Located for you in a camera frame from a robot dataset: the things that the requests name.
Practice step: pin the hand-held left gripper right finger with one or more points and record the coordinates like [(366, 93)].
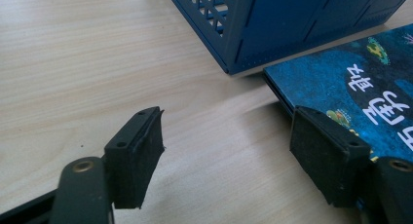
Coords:
[(328, 159)]

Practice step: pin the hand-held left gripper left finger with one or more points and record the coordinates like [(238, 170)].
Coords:
[(136, 165)]

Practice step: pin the blue illustrated picture book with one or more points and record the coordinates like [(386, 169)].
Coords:
[(324, 81)]

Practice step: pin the blue plastic file rack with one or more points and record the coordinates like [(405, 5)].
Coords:
[(279, 26)]

